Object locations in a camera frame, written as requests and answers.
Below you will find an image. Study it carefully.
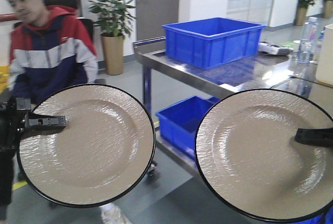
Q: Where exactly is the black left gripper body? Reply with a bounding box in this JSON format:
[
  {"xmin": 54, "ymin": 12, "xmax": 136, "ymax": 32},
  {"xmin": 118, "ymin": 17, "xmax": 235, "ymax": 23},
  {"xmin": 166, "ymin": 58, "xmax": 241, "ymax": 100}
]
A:
[{"xmin": 1, "ymin": 97, "xmax": 32, "ymax": 152}]

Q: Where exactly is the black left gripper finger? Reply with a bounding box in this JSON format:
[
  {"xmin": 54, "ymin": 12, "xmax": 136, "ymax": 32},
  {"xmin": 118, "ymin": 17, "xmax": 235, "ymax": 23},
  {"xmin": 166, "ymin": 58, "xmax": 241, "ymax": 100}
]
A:
[{"xmin": 27, "ymin": 112, "xmax": 67, "ymax": 131}]

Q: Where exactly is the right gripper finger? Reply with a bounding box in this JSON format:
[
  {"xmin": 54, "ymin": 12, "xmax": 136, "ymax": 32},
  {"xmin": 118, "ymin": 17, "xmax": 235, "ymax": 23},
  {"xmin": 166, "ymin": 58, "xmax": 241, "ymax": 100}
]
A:
[{"xmin": 294, "ymin": 128, "xmax": 332, "ymax": 147}]

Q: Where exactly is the beige plate black rim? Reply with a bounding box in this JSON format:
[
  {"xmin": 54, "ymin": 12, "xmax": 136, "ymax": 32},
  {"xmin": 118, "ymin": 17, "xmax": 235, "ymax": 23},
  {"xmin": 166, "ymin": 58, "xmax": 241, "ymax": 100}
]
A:
[
  {"xmin": 195, "ymin": 89, "xmax": 332, "ymax": 223},
  {"xmin": 17, "ymin": 84, "xmax": 156, "ymax": 207}
]

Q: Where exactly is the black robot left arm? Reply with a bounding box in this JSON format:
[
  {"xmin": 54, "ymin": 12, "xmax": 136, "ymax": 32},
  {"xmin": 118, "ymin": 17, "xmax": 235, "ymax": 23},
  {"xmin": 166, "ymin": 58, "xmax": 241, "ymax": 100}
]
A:
[{"xmin": 1, "ymin": 97, "xmax": 67, "ymax": 206}]

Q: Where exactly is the stainless steel cart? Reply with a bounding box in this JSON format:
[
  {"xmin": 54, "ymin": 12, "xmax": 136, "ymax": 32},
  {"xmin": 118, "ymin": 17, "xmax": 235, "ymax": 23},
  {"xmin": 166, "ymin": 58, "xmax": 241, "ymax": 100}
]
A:
[{"xmin": 133, "ymin": 36, "xmax": 333, "ymax": 183}]

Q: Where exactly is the person in red hoodie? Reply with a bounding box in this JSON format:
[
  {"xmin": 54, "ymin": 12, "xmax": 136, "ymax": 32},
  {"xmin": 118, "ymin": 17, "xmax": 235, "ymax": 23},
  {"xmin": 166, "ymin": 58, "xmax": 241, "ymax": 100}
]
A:
[{"xmin": 7, "ymin": 0, "xmax": 98, "ymax": 105}]

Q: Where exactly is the clear water bottle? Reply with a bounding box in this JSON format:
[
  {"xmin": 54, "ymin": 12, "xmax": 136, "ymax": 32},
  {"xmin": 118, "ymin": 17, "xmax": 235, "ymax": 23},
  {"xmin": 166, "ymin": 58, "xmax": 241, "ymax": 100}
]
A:
[{"xmin": 297, "ymin": 17, "xmax": 318, "ymax": 63}]

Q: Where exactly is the plant in tan pot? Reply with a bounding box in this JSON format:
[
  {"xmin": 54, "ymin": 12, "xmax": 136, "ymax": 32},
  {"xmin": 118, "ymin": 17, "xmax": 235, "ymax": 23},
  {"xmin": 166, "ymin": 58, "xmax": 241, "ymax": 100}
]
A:
[{"xmin": 89, "ymin": 0, "xmax": 136, "ymax": 76}]

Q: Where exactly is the lower blue plastic bin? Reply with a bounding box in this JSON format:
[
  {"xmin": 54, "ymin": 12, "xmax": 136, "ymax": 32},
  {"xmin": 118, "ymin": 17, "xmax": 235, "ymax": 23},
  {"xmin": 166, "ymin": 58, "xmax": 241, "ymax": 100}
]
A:
[{"xmin": 156, "ymin": 96, "xmax": 220, "ymax": 160}]

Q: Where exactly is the large blue plastic bin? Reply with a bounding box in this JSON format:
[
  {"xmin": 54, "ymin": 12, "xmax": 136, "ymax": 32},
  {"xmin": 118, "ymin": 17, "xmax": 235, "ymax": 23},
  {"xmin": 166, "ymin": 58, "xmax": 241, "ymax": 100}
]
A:
[{"xmin": 162, "ymin": 18, "xmax": 266, "ymax": 70}]

